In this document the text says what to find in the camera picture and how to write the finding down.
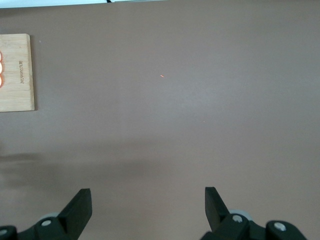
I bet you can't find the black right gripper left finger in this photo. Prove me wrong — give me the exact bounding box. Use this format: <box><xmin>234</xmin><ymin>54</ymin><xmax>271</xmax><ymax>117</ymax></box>
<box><xmin>0</xmin><ymin>188</ymin><xmax>93</xmax><ymax>240</ymax></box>

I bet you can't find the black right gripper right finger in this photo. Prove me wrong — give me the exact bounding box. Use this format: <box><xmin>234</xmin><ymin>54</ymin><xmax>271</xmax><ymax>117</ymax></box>
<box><xmin>201</xmin><ymin>186</ymin><xmax>307</xmax><ymax>240</ymax></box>

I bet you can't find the wooden cutting board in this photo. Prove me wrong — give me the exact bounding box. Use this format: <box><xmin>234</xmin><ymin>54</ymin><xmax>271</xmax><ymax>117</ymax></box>
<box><xmin>0</xmin><ymin>33</ymin><xmax>36</xmax><ymax>113</ymax></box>

